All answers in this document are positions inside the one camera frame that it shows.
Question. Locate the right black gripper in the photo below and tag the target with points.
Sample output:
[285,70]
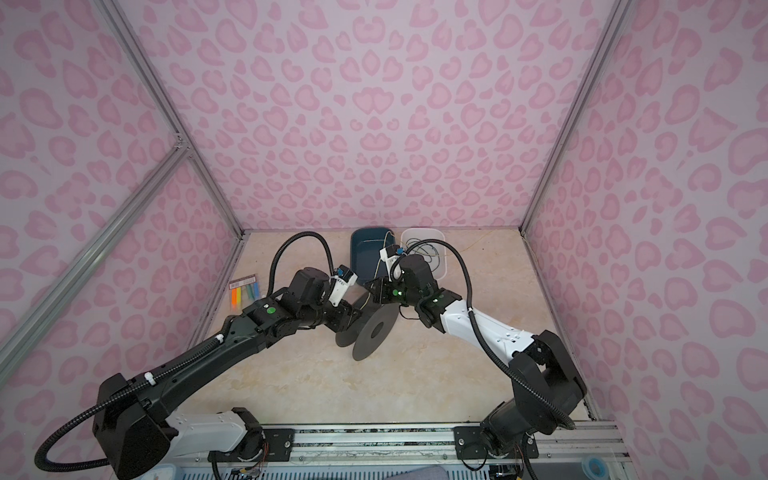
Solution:
[382,295]

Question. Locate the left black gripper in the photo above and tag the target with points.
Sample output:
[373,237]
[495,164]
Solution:
[345,317]

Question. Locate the dark teal plastic tray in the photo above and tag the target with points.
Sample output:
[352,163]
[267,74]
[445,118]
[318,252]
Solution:
[365,246]

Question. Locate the black perforated cable spool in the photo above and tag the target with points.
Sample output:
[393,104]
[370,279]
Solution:
[370,329]

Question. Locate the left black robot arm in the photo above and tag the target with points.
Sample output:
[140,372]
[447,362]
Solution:
[132,418]

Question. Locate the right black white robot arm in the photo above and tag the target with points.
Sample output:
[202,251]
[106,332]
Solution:
[547,386]

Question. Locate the white plastic tray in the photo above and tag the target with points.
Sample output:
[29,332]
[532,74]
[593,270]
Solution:
[420,240]

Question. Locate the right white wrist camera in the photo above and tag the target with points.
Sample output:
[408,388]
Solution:
[388,256]

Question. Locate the diagonal aluminium frame strut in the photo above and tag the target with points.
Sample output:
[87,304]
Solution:
[38,320]

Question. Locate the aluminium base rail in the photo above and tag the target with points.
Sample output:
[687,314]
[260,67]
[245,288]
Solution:
[594,449]

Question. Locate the left aluminium frame strut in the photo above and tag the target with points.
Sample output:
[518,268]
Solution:
[129,42]

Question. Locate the right aluminium frame strut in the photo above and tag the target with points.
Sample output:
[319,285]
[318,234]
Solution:
[616,22]

